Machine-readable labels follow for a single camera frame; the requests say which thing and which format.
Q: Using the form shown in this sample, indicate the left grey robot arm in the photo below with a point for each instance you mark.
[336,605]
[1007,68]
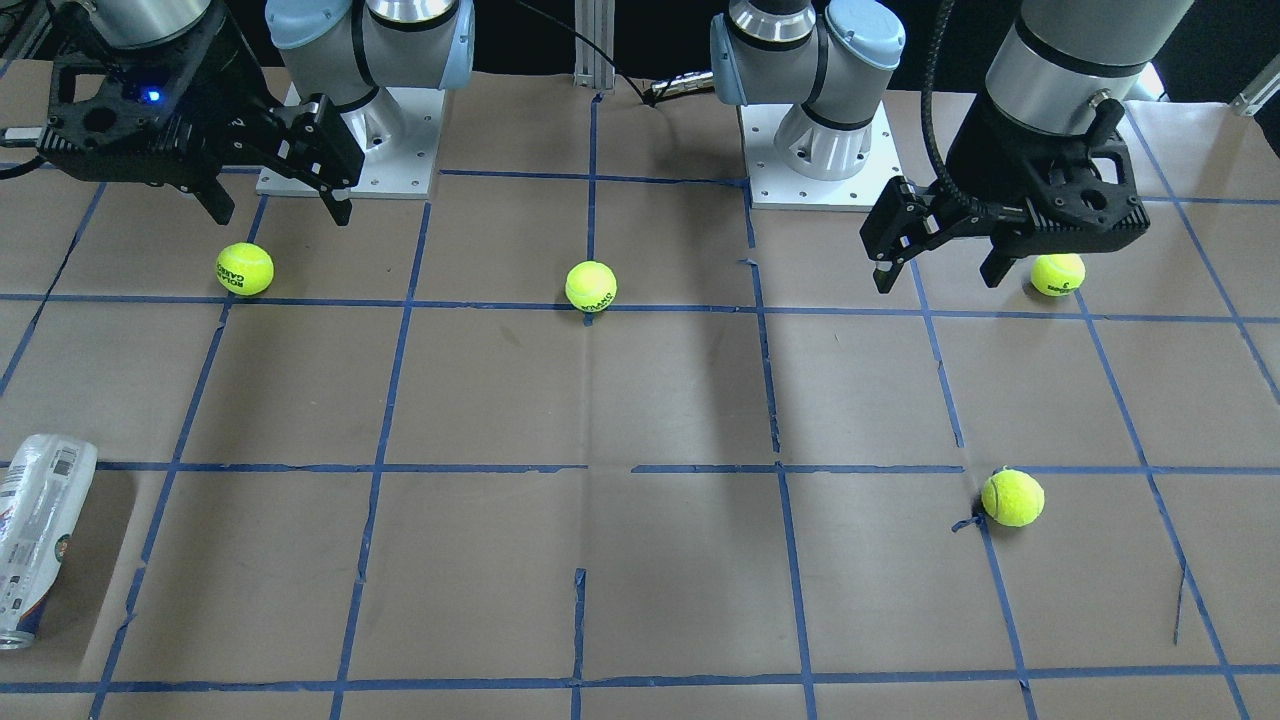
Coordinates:
[832,66]

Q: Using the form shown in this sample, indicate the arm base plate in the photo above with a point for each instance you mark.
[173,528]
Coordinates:
[820,185]
[399,129]

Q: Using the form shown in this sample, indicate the tennis ball by torn tape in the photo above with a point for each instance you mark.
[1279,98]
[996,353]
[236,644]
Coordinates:
[1012,498]

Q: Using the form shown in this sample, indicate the tennis ball near right arm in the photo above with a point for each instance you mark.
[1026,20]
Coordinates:
[244,268]

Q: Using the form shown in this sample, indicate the clear tennis ball can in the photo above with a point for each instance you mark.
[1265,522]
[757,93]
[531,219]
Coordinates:
[43,494]

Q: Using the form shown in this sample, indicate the aluminium frame post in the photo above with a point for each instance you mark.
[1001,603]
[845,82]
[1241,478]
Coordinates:
[594,23]

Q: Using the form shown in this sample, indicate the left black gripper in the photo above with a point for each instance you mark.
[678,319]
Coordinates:
[982,160]

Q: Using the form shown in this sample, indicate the tennis ball near left arm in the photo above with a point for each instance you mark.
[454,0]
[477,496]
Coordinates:
[1057,275]

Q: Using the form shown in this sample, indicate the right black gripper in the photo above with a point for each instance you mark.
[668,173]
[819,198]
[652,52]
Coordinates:
[222,75]

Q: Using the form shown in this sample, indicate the tennis ball table centre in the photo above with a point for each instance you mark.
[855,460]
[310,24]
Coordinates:
[590,286]

